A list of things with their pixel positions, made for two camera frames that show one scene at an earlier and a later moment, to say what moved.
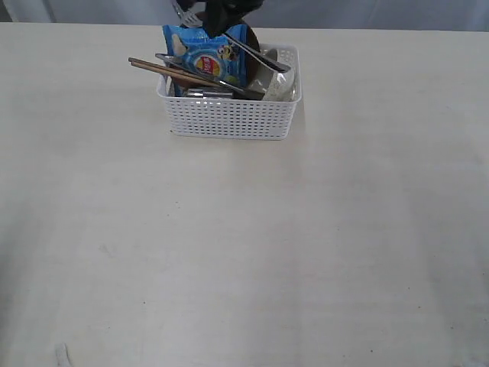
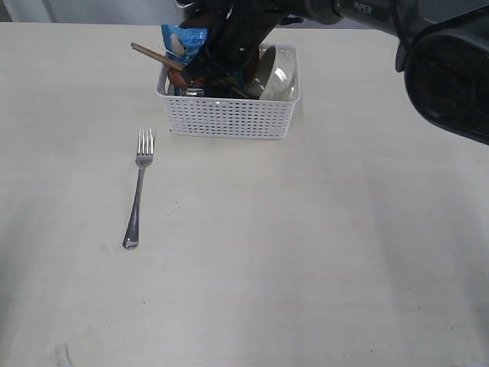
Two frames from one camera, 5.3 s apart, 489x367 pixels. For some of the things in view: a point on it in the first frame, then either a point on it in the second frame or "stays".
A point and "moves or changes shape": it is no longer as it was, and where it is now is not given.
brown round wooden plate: x=229 y=17 moves or changes shape
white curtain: x=377 y=14 stays
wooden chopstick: x=202 y=76 to x=158 y=56
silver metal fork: x=186 y=17 to x=144 y=155
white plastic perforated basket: x=234 y=118 stays
